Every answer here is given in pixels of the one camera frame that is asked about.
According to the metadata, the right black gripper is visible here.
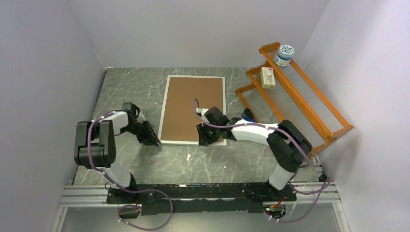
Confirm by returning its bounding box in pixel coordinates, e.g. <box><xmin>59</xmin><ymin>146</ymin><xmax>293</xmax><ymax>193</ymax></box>
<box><xmin>196</xmin><ymin>121</ymin><xmax>220</xmax><ymax>146</ymax></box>

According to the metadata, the blue stapler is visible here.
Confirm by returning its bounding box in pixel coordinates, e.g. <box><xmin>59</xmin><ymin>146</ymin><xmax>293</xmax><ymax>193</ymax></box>
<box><xmin>241</xmin><ymin>108</ymin><xmax>256</xmax><ymax>123</ymax></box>

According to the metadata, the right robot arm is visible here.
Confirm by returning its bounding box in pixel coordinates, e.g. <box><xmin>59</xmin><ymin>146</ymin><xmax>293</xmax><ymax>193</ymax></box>
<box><xmin>195</xmin><ymin>107</ymin><xmax>313</xmax><ymax>201</ymax></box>

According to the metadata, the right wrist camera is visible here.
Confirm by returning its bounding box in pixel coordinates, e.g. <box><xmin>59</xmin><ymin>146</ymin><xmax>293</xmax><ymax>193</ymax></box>
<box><xmin>195</xmin><ymin>108</ymin><xmax>208</xmax><ymax>116</ymax></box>

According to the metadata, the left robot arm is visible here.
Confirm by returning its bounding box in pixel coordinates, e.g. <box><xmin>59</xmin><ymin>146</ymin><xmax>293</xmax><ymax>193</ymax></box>
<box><xmin>73</xmin><ymin>102</ymin><xmax>161</xmax><ymax>203</ymax></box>

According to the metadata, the small cream box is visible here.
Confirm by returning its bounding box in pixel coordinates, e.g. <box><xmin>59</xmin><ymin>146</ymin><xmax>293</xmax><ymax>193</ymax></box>
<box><xmin>260</xmin><ymin>67</ymin><xmax>276</xmax><ymax>89</ymax></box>

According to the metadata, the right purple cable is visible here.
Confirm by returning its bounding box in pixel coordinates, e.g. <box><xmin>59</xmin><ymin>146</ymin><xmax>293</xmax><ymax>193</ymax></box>
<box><xmin>192</xmin><ymin>98</ymin><xmax>334</xmax><ymax>224</ymax></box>

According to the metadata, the white picture frame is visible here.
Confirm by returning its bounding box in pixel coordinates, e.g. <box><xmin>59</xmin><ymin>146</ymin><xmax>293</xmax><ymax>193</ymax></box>
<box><xmin>157</xmin><ymin>74</ymin><xmax>227</xmax><ymax>146</ymax></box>

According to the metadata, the blue white round jar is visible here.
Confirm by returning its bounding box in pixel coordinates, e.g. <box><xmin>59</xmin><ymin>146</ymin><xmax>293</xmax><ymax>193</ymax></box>
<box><xmin>274</xmin><ymin>45</ymin><xmax>294</xmax><ymax>67</ymax></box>

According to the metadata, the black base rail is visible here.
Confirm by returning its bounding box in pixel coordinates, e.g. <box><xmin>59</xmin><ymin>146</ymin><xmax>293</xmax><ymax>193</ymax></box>
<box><xmin>106</xmin><ymin>179</ymin><xmax>297</xmax><ymax>216</ymax></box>

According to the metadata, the orange wooden shelf rack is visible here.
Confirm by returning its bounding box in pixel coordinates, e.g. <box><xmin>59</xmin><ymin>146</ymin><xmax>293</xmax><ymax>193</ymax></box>
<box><xmin>235</xmin><ymin>42</ymin><xmax>353</xmax><ymax>157</ymax></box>

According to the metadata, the brown backing board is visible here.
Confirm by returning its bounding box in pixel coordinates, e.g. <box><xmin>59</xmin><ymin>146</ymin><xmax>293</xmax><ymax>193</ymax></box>
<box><xmin>161</xmin><ymin>77</ymin><xmax>224</xmax><ymax>142</ymax></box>

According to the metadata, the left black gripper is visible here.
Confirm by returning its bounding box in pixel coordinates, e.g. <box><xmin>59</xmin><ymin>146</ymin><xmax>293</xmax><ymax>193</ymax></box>
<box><xmin>121</xmin><ymin>120</ymin><xmax>161</xmax><ymax>146</ymax></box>

